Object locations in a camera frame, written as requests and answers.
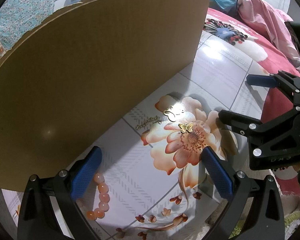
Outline pink orange bead bracelet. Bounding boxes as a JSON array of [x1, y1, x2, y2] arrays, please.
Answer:
[[86, 172, 111, 221]]

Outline gold butterfly charms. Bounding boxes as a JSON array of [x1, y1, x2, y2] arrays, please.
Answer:
[[178, 123, 193, 133]]

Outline gold outline butterfly charm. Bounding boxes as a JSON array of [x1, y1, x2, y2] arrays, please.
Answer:
[[163, 108, 184, 122]]

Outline white fluffy rug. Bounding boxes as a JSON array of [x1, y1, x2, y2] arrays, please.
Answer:
[[207, 159, 300, 239]]

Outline red floral bed blanket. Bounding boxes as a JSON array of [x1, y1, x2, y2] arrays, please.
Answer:
[[206, 8, 300, 122]]

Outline pink quilt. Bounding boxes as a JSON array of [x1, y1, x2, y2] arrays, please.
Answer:
[[238, 0, 300, 72]]

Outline brown cardboard box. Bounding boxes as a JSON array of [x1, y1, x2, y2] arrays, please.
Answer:
[[0, 0, 210, 191]]

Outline teal patterned wall cloth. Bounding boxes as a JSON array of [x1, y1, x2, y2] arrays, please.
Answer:
[[0, 0, 57, 58]]

